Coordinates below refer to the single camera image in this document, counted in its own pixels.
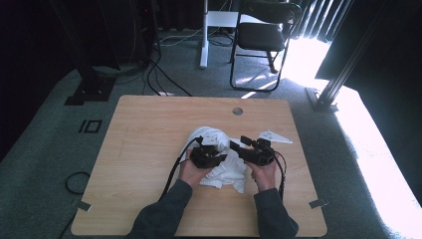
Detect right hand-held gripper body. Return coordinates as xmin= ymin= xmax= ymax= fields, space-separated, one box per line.
xmin=240 ymin=129 xmax=294 ymax=167

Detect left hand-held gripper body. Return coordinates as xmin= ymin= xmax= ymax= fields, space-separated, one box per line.
xmin=189 ymin=144 xmax=222 ymax=169

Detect white skirt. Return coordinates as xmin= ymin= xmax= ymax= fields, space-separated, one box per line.
xmin=178 ymin=125 xmax=248 ymax=194

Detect person's left hand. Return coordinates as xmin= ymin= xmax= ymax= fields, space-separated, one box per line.
xmin=178 ymin=150 xmax=213 ymax=189

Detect person's right hand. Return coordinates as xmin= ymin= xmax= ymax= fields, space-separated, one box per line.
xmin=249 ymin=158 xmax=277 ymax=193

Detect aluminium profile stand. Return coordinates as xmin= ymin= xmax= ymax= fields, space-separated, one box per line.
xmin=305 ymin=0 xmax=389 ymax=114

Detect black folding chair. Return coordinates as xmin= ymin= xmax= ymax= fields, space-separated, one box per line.
xmin=229 ymin=0 xmax=303 ymax=93

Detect black metal stand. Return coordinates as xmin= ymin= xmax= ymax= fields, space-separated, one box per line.
xmin=49 ymin=0 xmax=117 ymax=107

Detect striped window curtain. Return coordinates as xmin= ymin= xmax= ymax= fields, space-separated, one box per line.
xmin=292 ymin=0 xmax=352 ymax=43

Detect right hand-held gripper cable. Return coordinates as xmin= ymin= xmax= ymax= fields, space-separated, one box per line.
xmin=273 ymin=150 xmax=288 ymax=201

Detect hand-held gripper cable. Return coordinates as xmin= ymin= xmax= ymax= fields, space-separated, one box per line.
xmin=158 ymin=135 xmax=204 ymax=202
xmin=273 ymin=150 xmax=288 ymax=201

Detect left hand-held gripper cable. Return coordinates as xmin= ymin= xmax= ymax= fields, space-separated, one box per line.
xmin=158 ymin=135 xmax=204 ymax=202

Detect white desk frame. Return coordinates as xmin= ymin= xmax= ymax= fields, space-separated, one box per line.
xmin=199 ymin=0 xmax=263 ymax=70

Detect black floor cables bundle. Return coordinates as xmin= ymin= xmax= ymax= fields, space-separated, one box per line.
xmin=142 ymin=0 xmax=193 ymax=98

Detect white floor cable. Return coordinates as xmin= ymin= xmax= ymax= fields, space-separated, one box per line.
xmin=158 ymin=28 xmax=205 ymax=48

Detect black looped floor cable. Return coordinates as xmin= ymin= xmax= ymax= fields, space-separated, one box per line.
xmin=64 ymin=171 xmax=92 ymax=195

